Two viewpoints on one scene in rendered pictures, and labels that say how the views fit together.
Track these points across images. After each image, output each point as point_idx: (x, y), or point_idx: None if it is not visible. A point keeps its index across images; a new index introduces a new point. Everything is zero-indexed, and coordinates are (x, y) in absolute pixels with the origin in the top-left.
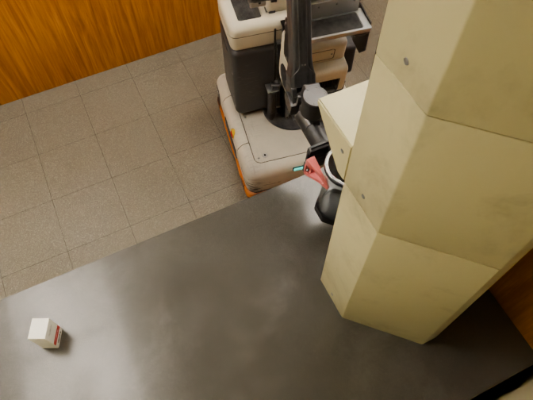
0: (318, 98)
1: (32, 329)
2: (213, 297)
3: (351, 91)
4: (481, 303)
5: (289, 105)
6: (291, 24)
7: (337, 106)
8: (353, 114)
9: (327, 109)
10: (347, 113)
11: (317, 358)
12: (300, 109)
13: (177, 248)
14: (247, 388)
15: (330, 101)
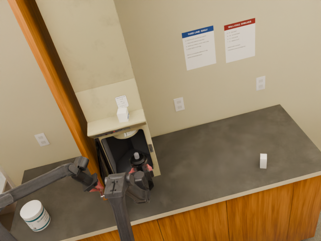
0: (138, 174)
1: (265, 156)
2: (201, 172)
3: (134, 121)
4: None
5: (149, 191)
6: (136, 186)
7: (140, 117)
8: (137, 115)
9: (144, 117)
10: (139, 116)
11: (170, 154)
12: (146, 182)
13: (214, 191)
14: (194, 148)
15: (142, 119)
